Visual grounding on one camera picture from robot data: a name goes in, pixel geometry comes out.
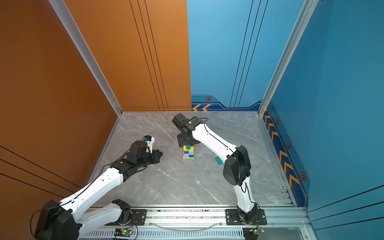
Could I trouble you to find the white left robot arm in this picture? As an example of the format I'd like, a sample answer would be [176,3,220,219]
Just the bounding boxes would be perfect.
[31,136,163,240]

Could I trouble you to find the left circuit board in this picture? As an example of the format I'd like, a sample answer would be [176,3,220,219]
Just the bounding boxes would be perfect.
[114,229,134,238]

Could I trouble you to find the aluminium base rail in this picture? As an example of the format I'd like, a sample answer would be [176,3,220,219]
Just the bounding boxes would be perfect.
[82,205,317,240]

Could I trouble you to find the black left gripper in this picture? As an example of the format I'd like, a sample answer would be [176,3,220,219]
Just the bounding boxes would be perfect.
[137,149,164,170]

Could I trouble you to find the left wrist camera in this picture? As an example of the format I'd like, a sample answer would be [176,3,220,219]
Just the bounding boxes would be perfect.
[142,135,155,152]

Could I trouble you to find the teal wood block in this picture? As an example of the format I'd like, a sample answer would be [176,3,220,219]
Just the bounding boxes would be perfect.
[215,157,223,166]

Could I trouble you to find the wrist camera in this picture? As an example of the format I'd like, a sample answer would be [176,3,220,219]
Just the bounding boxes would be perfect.
[172,113,203,131]
[142,135,155,152]

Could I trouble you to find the yellow wood block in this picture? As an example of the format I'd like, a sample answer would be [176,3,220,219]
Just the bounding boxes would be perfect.
[183,145,194,152]

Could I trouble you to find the right circuit board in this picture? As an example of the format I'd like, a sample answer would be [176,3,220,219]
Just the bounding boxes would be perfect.
[249,227,265,235]

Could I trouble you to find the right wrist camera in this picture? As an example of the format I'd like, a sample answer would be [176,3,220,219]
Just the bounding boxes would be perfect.
[172,113,203,131]

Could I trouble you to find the natural wood block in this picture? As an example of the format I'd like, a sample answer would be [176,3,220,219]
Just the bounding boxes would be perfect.
[183,156,195,160]

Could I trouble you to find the aluminium corner post left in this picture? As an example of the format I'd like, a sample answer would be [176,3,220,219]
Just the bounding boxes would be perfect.
[49,0,123,117]

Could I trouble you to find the aluminium corner post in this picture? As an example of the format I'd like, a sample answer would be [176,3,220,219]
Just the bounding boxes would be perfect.
[258,0,319,117]
[49,0,123,117]

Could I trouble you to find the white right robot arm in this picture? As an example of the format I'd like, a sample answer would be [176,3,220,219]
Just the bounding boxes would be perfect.
[172,113,259,225]

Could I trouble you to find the circuit board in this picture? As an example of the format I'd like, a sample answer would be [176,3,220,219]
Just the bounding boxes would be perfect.
[249,227,265,235]
[114,229,134,238]

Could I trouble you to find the aluminium corner post right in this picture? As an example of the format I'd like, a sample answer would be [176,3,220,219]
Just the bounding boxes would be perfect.
[258,0,319,117]

